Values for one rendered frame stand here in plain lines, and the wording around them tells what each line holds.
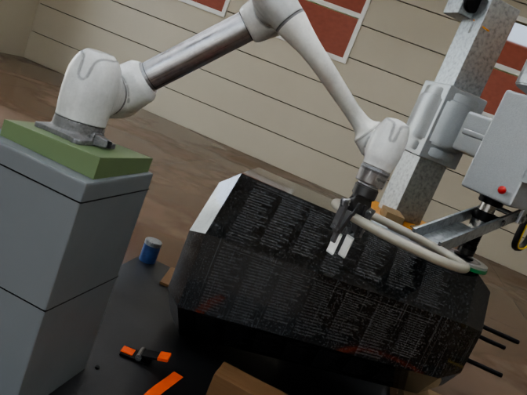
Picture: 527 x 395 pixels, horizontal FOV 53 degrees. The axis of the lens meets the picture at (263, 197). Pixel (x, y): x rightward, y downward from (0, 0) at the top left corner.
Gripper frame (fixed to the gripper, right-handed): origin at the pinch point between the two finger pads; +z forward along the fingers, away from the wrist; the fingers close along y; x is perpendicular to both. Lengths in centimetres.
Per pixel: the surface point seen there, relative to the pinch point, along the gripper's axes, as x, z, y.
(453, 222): 18, -18, 71
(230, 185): 76, 6, 2
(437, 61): 459, -198, 477
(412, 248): -18.6, -9.3, 8.0
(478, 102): 78, -79, 127
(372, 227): -8.7, -9.9, 0.4
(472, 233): 6, -18, 68
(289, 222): 52, 9, 21
